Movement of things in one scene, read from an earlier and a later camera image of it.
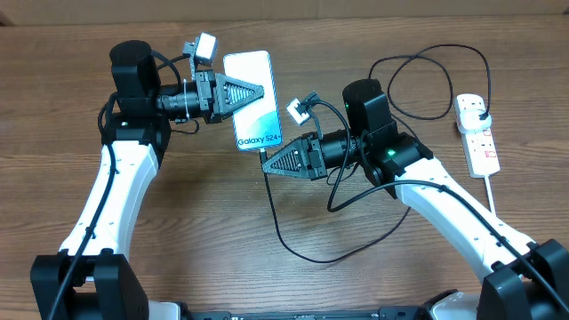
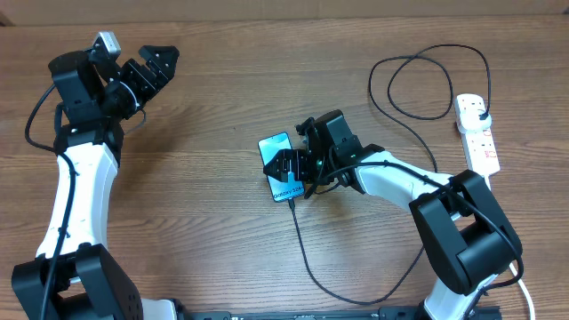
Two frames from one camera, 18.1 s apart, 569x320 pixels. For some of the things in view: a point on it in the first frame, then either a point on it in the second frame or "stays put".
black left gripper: [206, 83] → [147, 81]
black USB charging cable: [410, 56] → [340, 299]
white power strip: [479, 146] stays put
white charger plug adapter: [468, 120] stays put
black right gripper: [313, 163] stays put
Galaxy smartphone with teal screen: [258, 125] → [281, 190]
